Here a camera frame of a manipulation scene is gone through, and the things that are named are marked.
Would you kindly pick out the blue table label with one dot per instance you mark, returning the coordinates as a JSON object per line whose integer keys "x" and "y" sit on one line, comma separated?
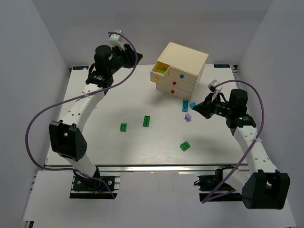
{"x": 80, "y": 68}
{"x": 221, "y": 65}

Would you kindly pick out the green lego near front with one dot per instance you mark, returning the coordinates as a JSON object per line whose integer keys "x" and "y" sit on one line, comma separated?
{"x": 185, "y": 146}

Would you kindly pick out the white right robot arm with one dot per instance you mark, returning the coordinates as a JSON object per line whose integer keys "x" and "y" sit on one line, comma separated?
{"x": 266, "y": 187}

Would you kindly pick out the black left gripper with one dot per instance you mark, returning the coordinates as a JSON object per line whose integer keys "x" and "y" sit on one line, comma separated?
{"x": 129, "y": 55}

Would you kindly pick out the left blue table label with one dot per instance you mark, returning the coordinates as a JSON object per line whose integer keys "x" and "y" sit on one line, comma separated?
{"x": 80, "y": 68}

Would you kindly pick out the yellow-green lego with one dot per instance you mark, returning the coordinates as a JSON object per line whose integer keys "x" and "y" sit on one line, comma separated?
{"x": 162, "y": 70}

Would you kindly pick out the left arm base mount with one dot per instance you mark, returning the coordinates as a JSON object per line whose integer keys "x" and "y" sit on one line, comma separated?
{"x": 84, "y": 188}

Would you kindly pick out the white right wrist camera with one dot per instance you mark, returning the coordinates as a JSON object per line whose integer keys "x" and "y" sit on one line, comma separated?
{"x": 215, "y": 88}

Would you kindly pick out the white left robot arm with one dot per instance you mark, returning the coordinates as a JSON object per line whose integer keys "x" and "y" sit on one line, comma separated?
{"x": 66, "y": 134}

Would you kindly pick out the cream wooden drawer cabinet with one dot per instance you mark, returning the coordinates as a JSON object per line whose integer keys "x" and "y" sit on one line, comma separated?
{"x": 185, "y": 67}

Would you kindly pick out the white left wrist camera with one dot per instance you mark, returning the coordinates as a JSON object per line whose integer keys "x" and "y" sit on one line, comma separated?
{"x": 115, "y": 40}

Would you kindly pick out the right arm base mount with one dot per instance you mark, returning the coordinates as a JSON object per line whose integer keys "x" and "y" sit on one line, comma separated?
{"x": 207, "y": 183}

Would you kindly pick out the teal long lego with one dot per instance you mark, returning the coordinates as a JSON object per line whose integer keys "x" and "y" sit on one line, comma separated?
{"x": 185, "y": 106}

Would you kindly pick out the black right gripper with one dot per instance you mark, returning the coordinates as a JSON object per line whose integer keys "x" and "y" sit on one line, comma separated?
{"x": 209, "y": 109}

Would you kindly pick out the teal small lego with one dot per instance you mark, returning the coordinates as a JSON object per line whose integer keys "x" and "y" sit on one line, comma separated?
{"x": 192, "y": 105}

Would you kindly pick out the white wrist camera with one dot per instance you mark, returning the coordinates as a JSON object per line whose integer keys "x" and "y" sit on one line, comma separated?
{"x": 115, "y": 40}
{"x": 215, "y": 88}

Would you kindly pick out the dark green long lego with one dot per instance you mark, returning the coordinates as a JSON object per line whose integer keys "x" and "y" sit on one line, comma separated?
{"x": 146, "y": 121}

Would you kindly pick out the right blue table label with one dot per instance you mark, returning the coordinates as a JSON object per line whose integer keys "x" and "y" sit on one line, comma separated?
{"x": 221, "y": 65}

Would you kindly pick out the lilac lego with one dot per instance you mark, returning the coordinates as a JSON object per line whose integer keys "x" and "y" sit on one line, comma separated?
{"x": 187, "y": 117}

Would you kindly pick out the green square lego left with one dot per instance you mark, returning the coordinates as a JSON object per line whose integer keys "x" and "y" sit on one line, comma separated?
{"x": 123, "y": 127}

